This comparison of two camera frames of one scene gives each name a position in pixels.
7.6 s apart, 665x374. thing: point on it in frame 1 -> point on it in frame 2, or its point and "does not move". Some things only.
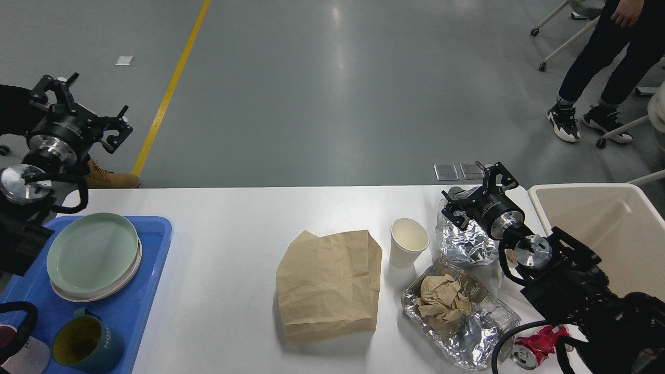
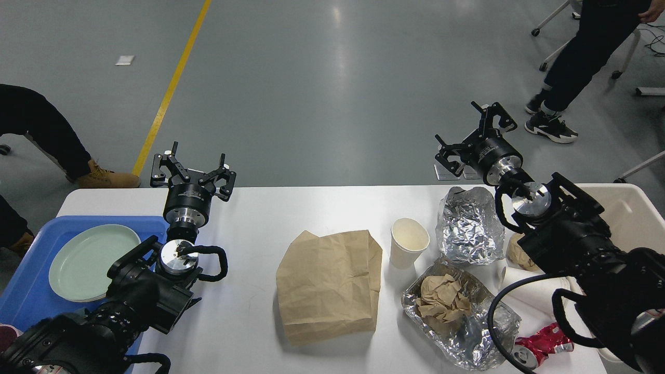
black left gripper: [64, 136] -> [188, 204]
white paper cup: [409, 238] does not move
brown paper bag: [328, 286] does not move
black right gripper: [496, 213] -> [493, 156]
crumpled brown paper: [441, 306] does not move
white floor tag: [124, 61] does not move
